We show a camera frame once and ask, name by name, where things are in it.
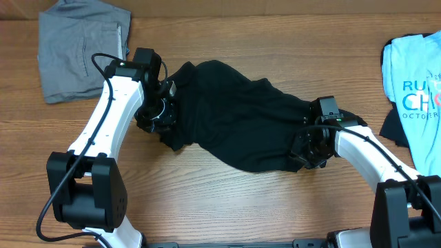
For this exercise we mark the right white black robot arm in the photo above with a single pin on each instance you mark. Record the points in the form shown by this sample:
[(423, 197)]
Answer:
[(406, 210)]

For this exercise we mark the black garment under t-shirt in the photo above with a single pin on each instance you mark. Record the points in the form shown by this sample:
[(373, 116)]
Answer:
[(392, 126)]

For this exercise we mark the brown cardboard backboard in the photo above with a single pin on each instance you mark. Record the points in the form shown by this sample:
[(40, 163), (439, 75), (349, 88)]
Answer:
[(234, 8)]

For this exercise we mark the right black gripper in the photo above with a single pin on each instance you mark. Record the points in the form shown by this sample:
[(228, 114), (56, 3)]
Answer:
[(296, 151)]

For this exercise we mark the folded grey trousers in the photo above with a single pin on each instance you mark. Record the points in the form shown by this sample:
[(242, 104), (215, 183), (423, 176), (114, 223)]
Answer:
[(75, 39)]

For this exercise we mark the light blue printed t-shirt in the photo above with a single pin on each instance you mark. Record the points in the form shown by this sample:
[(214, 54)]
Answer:
[(412, 72)]

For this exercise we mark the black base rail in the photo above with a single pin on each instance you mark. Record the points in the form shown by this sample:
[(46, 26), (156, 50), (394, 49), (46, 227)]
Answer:
[(241, 244)]

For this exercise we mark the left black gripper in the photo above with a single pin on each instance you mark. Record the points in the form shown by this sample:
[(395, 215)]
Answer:
[(165, 122)]

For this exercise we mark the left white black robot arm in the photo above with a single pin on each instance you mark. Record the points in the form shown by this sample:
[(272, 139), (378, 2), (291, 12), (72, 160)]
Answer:
[(87, 193)]

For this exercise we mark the black polo shirt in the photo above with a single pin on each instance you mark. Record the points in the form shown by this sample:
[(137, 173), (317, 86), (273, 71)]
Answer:
[(246, 124)]

